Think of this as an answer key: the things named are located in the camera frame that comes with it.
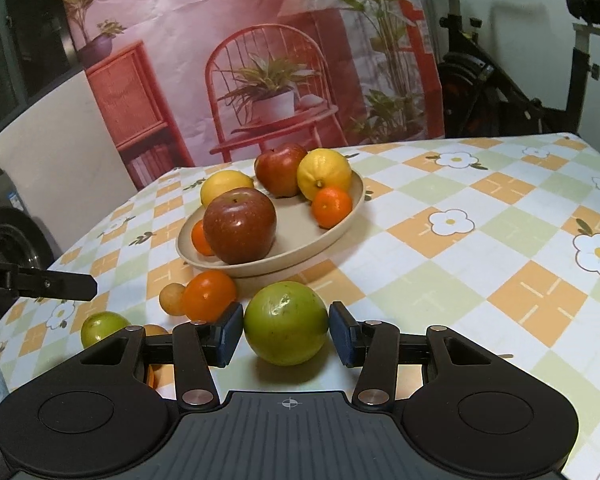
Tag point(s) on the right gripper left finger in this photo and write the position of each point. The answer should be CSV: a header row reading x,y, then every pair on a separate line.
x,y
198,346

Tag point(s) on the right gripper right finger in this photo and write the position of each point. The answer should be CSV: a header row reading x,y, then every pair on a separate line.
x,y
372,346

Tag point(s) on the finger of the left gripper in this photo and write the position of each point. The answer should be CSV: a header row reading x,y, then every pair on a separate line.
x,y
20,281

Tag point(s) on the large green apple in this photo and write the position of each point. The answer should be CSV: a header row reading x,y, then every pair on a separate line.
x,y
286,323

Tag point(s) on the small green apple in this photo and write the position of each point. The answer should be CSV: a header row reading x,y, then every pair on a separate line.
x,y
100,325

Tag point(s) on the orange tangerine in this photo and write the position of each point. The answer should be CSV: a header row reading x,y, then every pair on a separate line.
x,y
330,206
208,295
154,362
200,241

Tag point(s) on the dark red apple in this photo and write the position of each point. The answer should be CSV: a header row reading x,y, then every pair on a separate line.
x,y
240,225

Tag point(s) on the round yellow orange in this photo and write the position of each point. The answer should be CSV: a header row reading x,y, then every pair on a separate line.
x,y
222,182

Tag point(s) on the yellow lemon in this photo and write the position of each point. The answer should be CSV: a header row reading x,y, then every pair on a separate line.
x,y
323,168

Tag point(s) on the bright red apple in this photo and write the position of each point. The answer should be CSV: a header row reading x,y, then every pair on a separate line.
x,y
276,169

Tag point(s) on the washing machine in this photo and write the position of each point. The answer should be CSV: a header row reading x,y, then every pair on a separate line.
x,y
23,241

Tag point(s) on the small tan longan fruit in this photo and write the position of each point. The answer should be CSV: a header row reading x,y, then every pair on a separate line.
x,y
170,299

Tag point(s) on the beige round plate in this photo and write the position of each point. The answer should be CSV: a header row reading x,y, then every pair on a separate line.
x,y
298,237

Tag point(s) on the checkered floral tablecloth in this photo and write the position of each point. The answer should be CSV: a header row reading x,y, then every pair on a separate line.
x,y
497,239

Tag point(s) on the black exercise bike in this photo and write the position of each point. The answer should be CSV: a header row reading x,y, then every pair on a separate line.
x,y
515,67

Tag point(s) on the pink printed backdrop cloth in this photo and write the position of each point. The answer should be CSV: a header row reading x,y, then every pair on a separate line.
x,y
194,82

